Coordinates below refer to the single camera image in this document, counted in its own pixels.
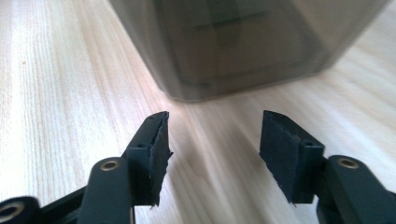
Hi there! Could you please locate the clear plastic storage box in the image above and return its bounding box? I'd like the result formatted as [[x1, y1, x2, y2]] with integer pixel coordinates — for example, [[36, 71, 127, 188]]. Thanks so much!
[[106, 0, 391, 102]]

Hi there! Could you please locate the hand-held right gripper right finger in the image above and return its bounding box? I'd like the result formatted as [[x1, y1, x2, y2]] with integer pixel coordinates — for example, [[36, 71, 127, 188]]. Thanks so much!
[[259, 110, 326, 204]]

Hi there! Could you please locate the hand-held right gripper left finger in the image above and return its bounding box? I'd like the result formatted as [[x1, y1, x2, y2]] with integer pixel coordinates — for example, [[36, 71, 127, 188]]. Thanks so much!
[[122, 111, 174, 208]]

